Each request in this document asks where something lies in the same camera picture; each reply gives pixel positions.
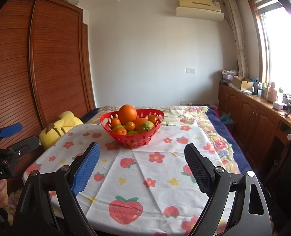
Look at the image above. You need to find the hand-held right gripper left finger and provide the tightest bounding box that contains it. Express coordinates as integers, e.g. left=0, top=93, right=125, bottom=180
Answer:
left=13, top=142, right=101, bottom=236

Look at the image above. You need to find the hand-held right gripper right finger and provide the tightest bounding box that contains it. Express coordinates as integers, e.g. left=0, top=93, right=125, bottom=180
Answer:
left=184, top=143, right=274, bottom=236

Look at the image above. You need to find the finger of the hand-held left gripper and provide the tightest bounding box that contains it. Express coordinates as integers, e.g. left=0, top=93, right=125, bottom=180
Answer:
left=6, top=136, right=40, bottom=163
left=0, top=123, right=23, bottom=148

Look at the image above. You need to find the red perforated plastic basket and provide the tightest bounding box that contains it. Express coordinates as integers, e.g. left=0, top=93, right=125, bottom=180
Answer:
left=100, top=109, right=165, bottom=148

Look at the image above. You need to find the yellow-green pear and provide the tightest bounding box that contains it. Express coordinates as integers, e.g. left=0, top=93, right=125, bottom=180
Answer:
left=139, top=120, right=156, bottom=134

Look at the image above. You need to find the large orange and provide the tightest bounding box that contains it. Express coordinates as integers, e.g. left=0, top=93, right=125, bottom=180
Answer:
left=133, top=117, right=149, bottom=131
left=118, top=104, right=138, bottom=126

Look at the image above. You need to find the yellow plush toy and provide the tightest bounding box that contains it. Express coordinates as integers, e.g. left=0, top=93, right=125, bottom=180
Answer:
left=39, top=111, right=84, bottom=150

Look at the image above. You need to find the floral blanket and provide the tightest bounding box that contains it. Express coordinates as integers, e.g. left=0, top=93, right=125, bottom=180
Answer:
left=82, top=105, right=254, bottom=177

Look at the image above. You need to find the strawberry print white tablecloth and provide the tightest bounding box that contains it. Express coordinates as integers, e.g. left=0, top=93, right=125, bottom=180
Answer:
left=23, top=124, right=237, bottom=235

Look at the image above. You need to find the teal bag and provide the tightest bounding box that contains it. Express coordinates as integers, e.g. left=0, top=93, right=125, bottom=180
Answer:
left=220, top=114, right=234, bottom=126

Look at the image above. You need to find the wooden slatted wardrobe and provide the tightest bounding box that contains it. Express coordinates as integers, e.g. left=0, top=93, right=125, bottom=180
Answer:
left=0, top=0, right=97, bottom=202

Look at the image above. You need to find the wooden side cabinet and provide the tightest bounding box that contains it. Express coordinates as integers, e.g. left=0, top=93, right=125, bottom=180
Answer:
left=218, top=82, right=291, bottom=177

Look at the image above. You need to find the black chair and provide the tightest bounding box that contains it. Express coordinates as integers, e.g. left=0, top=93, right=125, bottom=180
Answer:
left=264, top=125, right=291, bottom=202

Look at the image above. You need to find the open cardboard box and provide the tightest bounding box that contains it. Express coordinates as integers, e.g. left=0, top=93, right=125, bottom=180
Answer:
left=232, top=76, right=254, bottom=90

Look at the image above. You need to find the pink kettle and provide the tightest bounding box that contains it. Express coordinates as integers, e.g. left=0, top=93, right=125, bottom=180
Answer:
left=267, top=82, right=278, bottom=102

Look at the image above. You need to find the patterned curtain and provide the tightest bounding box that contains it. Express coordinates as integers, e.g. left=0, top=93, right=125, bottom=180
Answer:
left=224, top=0, right=248, bottom=78

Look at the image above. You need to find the wooden framed window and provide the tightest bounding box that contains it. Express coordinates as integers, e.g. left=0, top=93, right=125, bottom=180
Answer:
left=246, top=0, right=291, bottom=99

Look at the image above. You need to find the white air deflector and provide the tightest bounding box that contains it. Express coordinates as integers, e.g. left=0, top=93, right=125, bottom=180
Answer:
left=176, top=6, right=225, bottom=21

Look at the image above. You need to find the wall air conditioner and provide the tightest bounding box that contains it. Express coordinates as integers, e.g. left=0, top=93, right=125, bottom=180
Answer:
left=177, top=0, right=221, bottom=12

